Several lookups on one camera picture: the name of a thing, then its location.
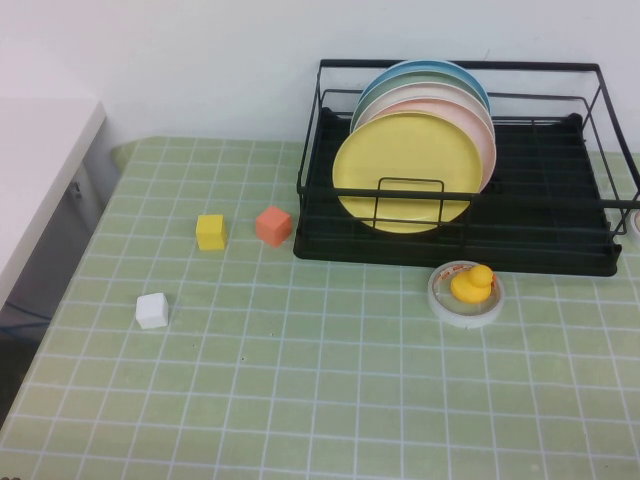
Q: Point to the clear tape roll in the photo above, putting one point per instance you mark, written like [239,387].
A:
[442,310]

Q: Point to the yellow plate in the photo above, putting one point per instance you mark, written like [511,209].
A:
[400,160]

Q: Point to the white cube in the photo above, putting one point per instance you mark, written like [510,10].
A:
[151,312]

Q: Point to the pink plate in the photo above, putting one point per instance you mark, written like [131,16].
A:
[480,135]

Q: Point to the cream plate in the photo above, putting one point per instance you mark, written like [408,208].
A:
[400,96]

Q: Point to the green checkered tablecloth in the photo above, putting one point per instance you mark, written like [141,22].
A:
[350,410]

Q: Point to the blue plate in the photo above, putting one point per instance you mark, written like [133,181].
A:
[415,65]

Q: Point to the yellow cube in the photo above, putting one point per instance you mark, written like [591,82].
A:
[211,235]

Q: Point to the metal cabinet latch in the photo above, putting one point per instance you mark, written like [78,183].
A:
[76,191]

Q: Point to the green plate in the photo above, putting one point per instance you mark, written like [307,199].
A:
[410,77]

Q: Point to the orange cube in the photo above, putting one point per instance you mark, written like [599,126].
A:
[272,227]

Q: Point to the round white object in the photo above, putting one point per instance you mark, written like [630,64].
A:
[636,222]

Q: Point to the white side cabinet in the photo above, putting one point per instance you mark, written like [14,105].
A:
[30,165]

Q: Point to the yellow rubber duck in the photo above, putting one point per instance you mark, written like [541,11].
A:
[470,292]

